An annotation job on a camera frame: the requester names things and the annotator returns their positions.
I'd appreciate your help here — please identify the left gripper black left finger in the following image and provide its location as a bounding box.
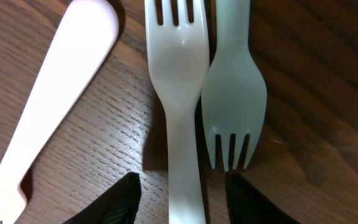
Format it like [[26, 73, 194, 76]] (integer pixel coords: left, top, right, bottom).
[[63, 172, 142, 224]]

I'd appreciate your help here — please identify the white plastic fork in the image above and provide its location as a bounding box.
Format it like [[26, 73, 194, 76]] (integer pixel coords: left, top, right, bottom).
[[0, 0, 119, 224], [201, 0, 267, 170], [144, 0, 209, 224]]

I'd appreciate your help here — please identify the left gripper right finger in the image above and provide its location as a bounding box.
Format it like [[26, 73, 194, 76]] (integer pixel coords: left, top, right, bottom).
[[225, 172, 299, 224]]

